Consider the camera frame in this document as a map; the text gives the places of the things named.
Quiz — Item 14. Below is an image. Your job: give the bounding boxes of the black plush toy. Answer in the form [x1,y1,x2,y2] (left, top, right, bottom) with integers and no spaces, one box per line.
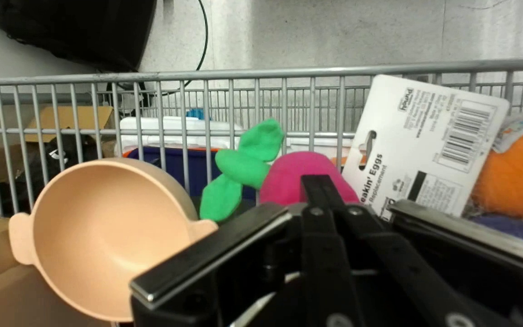
[0,133,101,215]

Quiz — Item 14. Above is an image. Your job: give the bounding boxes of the black bag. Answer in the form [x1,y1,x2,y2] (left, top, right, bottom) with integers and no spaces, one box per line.
[0,0,158,73]

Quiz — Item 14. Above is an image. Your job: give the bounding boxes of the peach plastic bowl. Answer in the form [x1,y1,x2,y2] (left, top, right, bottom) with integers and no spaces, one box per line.
[9,157,219,323]

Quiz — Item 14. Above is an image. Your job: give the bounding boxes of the brown cardboard box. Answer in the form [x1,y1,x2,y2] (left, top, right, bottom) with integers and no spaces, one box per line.
[0,105,115,184]
[0,213,123,327]

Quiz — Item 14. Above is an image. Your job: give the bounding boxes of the blue bin with white lid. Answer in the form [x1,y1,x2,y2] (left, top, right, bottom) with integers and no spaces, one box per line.
[115,116,257,200]

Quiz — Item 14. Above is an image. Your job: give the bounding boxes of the orange plush toy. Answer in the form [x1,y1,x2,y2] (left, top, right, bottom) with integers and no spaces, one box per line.
[469,108,523,228]

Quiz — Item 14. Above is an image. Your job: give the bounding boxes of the pink plush toy green leaves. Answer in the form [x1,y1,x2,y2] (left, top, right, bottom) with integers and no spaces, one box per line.
[199,119,362,223]

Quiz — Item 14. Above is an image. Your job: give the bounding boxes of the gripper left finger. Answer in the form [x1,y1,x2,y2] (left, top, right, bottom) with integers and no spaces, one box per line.
[225,174,365,327]

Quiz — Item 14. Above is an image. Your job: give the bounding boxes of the black cable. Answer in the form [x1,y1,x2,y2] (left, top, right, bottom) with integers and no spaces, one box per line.
[107,0,210,94]

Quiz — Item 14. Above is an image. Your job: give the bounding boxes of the purple plush toy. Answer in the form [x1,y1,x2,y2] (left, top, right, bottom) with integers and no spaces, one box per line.
[470,214,523,249]

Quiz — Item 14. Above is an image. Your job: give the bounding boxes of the grey wire basket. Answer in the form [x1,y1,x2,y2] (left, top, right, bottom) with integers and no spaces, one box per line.
[0,58,523,217]

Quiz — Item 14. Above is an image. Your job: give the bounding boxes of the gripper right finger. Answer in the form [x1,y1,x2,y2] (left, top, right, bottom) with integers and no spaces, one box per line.
[336,205,487,327]

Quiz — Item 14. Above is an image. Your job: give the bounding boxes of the black box with metal rim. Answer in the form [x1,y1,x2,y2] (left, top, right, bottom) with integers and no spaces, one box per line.
[129,199,523,327]

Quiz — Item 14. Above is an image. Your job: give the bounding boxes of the white cardboard product tag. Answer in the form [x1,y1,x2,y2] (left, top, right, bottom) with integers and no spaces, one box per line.
[340,74,511,222]

